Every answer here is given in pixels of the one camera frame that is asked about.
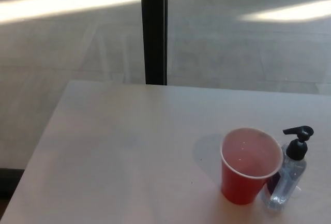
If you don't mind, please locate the red plastic cup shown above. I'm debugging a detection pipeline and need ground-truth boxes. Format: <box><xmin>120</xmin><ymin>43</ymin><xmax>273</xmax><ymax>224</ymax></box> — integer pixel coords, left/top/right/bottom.
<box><xmin>220</xmin><ymin>127</ymin><xmax>284</xmax><ymax>205</ymax></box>

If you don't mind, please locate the black window frame post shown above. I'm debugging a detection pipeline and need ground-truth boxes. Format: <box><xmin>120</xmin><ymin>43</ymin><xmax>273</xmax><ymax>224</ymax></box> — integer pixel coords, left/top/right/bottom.
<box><xmin>139</xmin><ymin>0</ymin><xmax>169</xmax><ymax>85</ymax></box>

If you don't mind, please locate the clear soap bottle black pump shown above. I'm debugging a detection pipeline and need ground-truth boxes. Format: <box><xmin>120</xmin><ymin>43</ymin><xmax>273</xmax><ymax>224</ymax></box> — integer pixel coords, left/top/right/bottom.
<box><xmin>261</xmin><ymin>125</ymin><xmax>315</xmax><ymax>213</ymax></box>

